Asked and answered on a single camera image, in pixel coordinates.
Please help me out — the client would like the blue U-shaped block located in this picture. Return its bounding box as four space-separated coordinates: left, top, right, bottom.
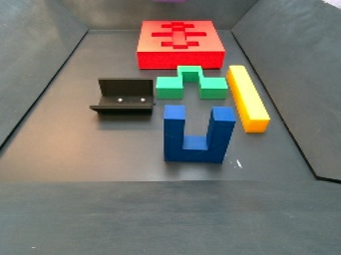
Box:
165 105 236 163

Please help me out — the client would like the purple U-shaped block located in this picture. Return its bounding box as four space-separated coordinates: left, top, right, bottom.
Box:
153 0 188 4

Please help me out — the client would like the red slotted board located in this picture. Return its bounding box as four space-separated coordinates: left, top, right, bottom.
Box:
137 20 225 70

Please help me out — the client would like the yellow long bar block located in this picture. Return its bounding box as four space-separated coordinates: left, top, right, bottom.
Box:
227 65 271 133

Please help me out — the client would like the green stepped block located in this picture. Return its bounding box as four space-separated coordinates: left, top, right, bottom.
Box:
157 66 228 100

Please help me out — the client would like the black angle bracket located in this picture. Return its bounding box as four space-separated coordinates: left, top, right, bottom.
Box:
90 78 156 115

